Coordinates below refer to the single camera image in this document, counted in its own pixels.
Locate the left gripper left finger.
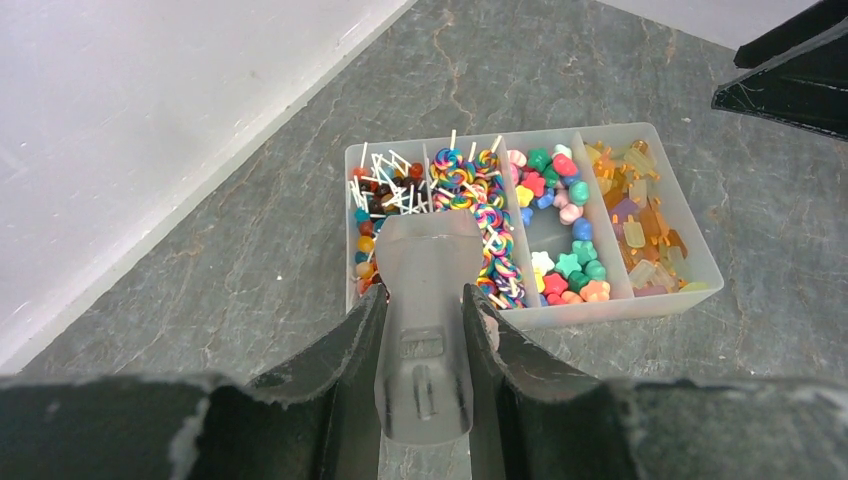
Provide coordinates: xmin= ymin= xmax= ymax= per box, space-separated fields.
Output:
xmin=186 ymin=286 xmax=388 ymax=479

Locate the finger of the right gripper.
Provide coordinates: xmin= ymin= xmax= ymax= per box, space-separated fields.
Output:
xmin=711 ymin=20 xmax=847 ymax=141
xmin=733 ymin=0 xmax=847 ymax=69

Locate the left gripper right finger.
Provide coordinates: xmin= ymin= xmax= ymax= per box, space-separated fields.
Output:
xmin=462 ymin=284 xmax=636 ymax=479

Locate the clear plastic scoop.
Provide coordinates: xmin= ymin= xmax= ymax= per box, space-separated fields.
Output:
xmin=374 ymin=210 xmax=483 ymax=446

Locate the clear compartment candy box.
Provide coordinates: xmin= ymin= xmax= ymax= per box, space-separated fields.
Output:
xmin=345 ymin=122 xmax=724 ymax=330

